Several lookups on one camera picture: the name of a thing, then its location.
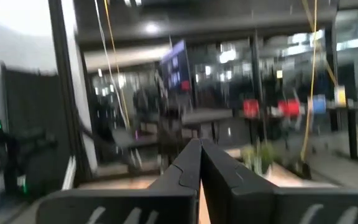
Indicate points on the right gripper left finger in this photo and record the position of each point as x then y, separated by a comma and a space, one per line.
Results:
154, 205

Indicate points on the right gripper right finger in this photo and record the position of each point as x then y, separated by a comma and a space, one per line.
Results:
259, 205

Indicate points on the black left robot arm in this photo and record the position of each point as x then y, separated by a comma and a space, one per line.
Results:
26, 149

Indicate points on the trailing succulent in dark pot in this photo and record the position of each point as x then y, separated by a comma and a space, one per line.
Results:
259, 157

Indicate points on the red box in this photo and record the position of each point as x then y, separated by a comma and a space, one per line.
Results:
289, 108
251, 109

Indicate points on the blue box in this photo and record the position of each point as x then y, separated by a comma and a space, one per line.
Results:
319, 104

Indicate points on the blue lit monitor screen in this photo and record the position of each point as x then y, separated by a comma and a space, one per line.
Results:
176, 68

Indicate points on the black aluminium table frame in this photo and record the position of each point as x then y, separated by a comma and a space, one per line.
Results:
65, 93

